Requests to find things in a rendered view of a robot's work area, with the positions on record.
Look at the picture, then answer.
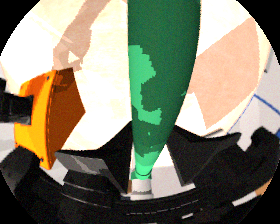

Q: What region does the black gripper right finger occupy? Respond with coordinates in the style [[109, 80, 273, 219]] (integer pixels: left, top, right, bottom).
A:
[[165, 124, 242, 186]]

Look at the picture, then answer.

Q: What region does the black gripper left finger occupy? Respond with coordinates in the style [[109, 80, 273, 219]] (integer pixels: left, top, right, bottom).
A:
[[54, 121, 133, 194]]

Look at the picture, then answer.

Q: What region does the green band with end cup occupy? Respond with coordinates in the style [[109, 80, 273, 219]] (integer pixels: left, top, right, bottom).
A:
[[131, 165, 152, 181]]

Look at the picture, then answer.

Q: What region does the grey metal post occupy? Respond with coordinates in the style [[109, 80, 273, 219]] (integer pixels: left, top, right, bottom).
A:
[[131, 148, 155, 200]]

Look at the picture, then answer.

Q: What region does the white cylinder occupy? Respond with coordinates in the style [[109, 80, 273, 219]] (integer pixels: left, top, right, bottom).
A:
[[203, 128, 225, 139]]

